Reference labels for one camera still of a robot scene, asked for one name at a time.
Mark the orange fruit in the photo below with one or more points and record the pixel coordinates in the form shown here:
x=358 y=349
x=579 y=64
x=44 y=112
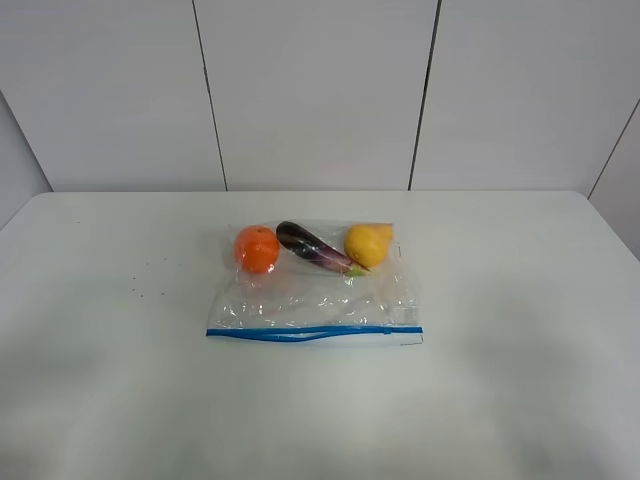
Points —
x=256 y=249

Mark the purple eggplant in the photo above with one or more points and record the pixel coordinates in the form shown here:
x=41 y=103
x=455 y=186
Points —
x=311 y=248

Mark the clear zip bag blue zipper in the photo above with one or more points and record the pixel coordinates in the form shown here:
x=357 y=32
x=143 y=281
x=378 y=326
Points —
x=299 y=302

